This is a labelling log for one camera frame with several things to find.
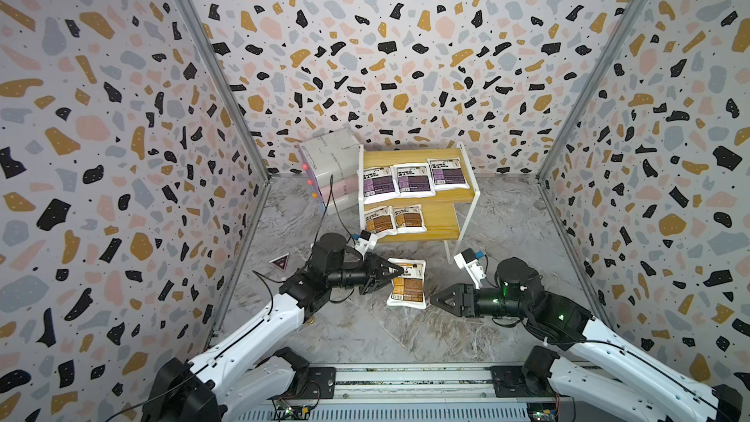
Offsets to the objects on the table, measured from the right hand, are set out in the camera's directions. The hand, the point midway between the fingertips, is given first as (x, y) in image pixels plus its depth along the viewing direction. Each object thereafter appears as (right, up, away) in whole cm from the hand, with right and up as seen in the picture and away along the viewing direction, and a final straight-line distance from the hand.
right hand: (436, 304), depth 64 cm
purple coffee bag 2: (-5, +28, +9) cm, 30 cm away
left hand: (-7, +6, +4) cm, 10 cm away
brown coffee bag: (-14, +17, +21) cm, 30 cm away
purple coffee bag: (-13, +27, +7) cm, 31 cm away
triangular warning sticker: (-47, +3, +32) cm, 57 cm away
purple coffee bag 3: (+4, +30, +10) cm, 32 cm away
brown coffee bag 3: (-6, +2, +4) cm, 7 cm away
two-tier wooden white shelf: (+7, +19, +25) cm, 32 cm away
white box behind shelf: (-30, +38, +33) cm, 58 cm away
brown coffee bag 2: (-5, +18, +21) cm, 28 cm away
